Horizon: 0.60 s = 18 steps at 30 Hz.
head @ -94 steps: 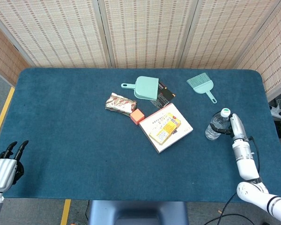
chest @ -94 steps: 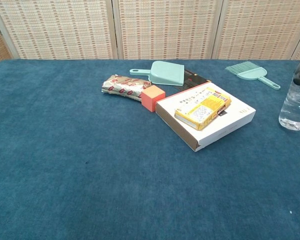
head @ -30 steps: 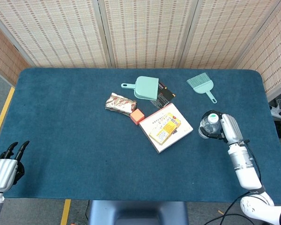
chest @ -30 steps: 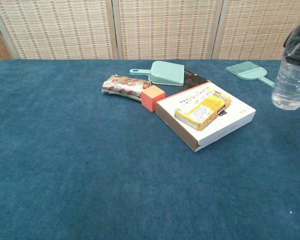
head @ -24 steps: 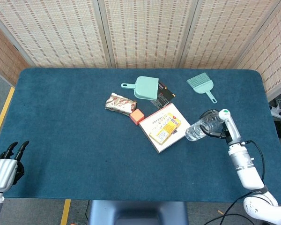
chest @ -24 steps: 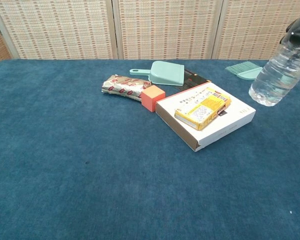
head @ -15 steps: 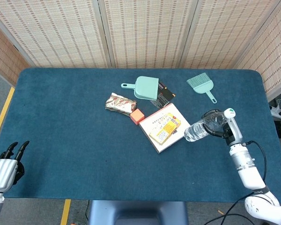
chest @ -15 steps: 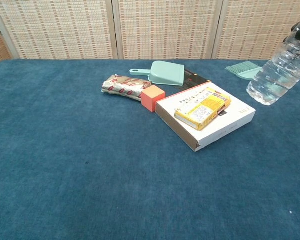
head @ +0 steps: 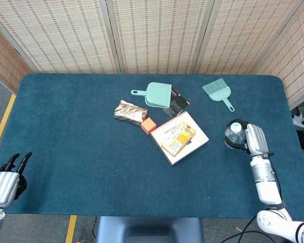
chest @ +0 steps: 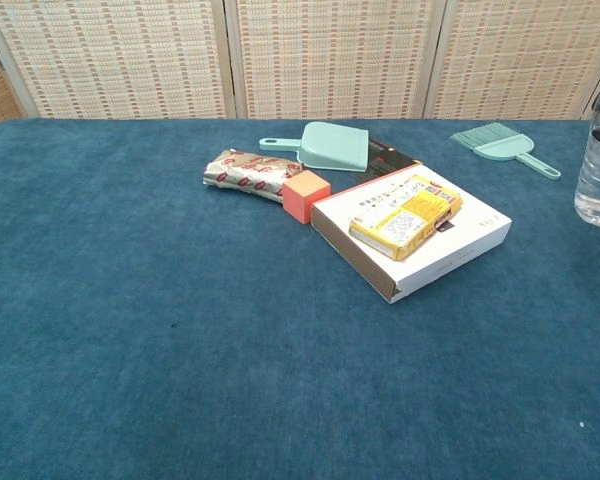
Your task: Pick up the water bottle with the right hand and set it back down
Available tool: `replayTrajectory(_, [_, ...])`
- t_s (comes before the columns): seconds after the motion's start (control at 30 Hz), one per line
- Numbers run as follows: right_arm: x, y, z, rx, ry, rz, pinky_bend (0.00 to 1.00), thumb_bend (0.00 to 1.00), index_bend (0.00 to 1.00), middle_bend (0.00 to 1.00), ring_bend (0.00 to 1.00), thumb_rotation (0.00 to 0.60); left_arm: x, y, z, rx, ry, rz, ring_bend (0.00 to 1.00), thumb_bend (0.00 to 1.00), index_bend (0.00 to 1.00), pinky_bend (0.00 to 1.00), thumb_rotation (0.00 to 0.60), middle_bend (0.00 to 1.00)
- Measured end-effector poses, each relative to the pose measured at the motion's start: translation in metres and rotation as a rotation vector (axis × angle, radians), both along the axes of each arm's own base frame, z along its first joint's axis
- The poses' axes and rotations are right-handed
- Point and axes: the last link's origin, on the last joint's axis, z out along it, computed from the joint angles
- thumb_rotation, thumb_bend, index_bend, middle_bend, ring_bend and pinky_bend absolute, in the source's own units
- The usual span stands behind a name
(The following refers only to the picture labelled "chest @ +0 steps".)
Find mint green hand brush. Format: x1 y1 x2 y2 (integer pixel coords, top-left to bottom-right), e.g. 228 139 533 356
449 121 563 181

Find flat white cardboard box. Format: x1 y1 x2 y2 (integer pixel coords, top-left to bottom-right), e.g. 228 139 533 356
310 164 513 305

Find black printed card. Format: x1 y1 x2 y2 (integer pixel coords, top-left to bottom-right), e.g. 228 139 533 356
364 137 424 180

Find yellow printed packet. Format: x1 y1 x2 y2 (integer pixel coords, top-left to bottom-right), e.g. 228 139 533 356
348 174 464 262

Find mint green dustpan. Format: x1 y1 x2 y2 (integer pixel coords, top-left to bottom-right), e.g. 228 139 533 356
258 121 371 174

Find orange cube block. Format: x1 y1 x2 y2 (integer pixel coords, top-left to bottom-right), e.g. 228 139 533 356
281 170 332 225

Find silver red snack package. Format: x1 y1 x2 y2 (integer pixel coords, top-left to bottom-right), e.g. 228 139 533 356
202 148 304 205

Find blue table cloth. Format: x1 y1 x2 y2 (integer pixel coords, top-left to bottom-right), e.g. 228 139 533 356
0 118 600 480

